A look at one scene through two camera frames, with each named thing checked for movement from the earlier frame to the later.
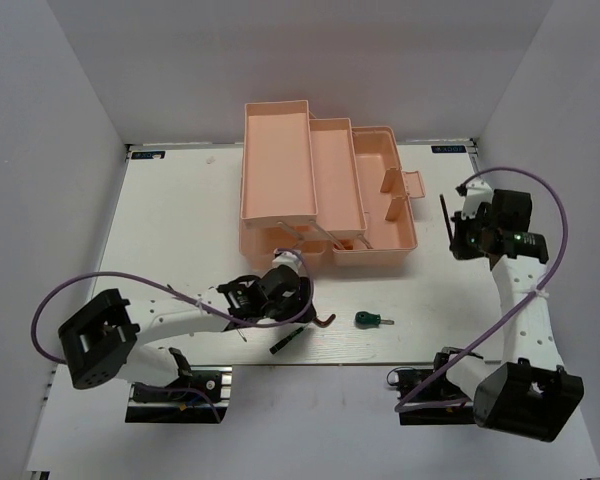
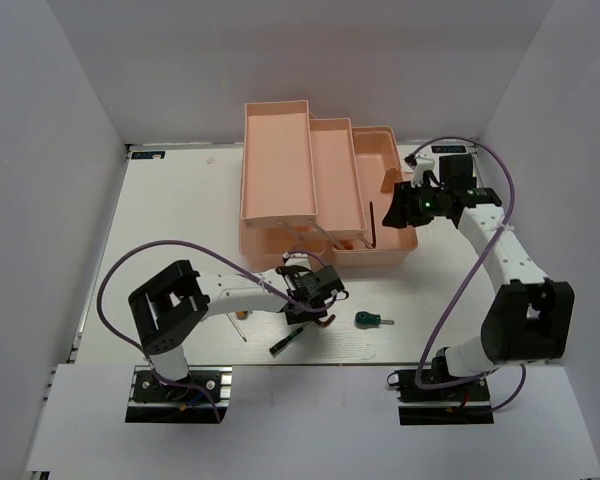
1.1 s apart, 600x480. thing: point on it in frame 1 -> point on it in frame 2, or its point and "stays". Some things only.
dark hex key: [450, 232] -> [374, 241]
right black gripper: [462, 251] -> [402, 210]
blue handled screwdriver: [241, 335] stays
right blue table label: [449, 149] stays
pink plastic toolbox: [324, 186] stays
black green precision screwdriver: [289, 338] stays
